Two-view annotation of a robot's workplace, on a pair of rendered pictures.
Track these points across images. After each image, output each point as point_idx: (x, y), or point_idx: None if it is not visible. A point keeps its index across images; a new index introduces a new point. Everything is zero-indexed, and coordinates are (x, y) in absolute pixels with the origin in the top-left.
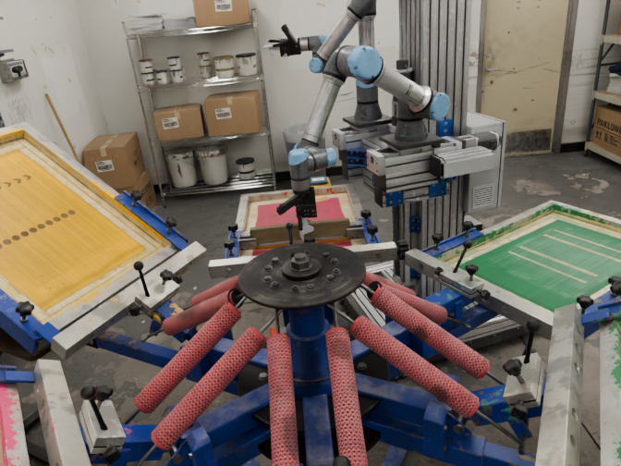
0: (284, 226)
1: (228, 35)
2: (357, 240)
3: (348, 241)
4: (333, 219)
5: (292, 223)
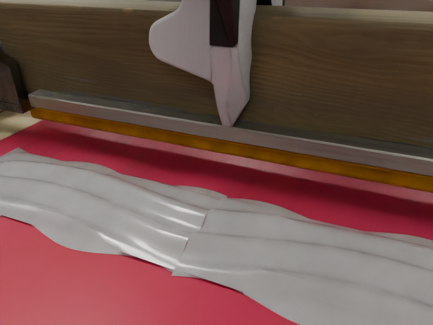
0: (372, 9)
1: None
2: (16, 118)
3: (45, 123)
4: (66, 0)
5: (302, 11)
